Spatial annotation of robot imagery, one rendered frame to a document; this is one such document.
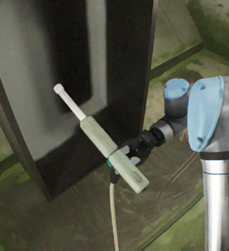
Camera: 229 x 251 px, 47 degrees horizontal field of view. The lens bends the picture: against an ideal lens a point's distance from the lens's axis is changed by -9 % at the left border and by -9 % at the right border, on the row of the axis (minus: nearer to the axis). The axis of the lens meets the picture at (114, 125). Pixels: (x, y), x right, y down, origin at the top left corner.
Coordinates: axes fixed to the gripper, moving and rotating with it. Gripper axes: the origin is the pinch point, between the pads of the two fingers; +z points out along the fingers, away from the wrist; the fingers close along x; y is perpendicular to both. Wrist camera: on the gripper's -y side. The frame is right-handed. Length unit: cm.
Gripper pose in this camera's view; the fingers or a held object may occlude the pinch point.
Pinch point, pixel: (116, 165)
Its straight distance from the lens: 93.9
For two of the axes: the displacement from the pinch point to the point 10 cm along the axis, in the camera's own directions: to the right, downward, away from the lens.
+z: -7.5, 5.1, -4.2
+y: -1.6, 4.8, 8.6
